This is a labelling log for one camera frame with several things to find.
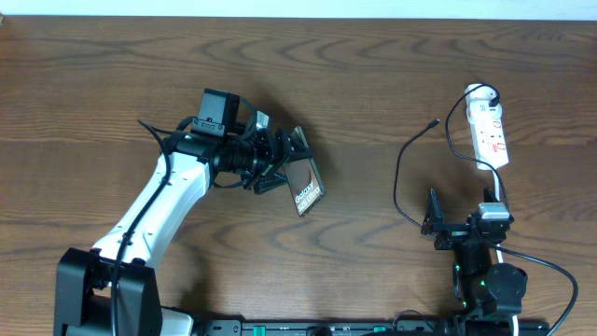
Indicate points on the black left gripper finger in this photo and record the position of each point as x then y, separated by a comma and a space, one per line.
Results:
294, 145
265, 184

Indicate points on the gold Samsung Galaxy smartphone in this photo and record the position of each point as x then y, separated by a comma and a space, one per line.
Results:
305, 184

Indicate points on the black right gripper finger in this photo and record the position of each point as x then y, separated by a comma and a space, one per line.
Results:
489, 196
433, 221

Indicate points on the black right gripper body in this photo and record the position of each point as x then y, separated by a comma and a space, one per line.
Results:
452, 235

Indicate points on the white power strip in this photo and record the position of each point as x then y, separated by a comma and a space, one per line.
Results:
484, 113

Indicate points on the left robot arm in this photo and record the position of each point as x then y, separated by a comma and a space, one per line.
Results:
111, 289

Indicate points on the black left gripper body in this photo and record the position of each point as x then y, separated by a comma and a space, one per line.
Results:
265, 159

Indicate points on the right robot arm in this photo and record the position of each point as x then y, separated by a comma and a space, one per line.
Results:
490, 292

